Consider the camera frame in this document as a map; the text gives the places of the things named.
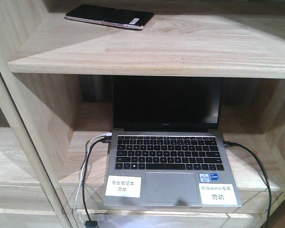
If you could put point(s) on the black smartphone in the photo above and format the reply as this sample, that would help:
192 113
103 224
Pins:
120 18

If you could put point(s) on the light wooden desk shelf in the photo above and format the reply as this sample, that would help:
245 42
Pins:
42 55

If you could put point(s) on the silver laptop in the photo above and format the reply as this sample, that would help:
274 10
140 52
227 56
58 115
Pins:
166 149

